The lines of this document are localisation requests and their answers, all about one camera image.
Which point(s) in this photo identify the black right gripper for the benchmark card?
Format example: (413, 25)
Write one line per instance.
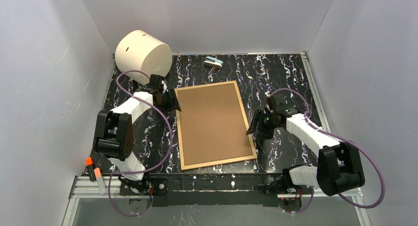
(261, 123)

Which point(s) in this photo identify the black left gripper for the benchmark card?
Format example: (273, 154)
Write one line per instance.
(168, 98)

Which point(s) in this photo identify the light wooden picture frame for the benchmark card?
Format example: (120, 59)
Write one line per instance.
(179, 142)

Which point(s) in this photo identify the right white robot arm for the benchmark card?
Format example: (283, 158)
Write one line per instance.
(339, 167)

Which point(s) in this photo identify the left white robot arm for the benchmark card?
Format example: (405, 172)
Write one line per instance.
(114, 136)

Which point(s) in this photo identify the teal white stapler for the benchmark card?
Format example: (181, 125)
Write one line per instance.
(212, 62)

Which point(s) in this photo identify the large white cylinder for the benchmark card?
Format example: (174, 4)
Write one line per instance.
(141, 55)

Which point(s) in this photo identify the orange cap black marker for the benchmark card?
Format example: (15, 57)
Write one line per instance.
(90, 168)

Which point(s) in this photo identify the peach cap glue stick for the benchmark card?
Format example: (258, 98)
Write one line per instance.
(100, 181)

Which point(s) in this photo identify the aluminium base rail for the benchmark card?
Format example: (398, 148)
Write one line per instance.
(206, 200)

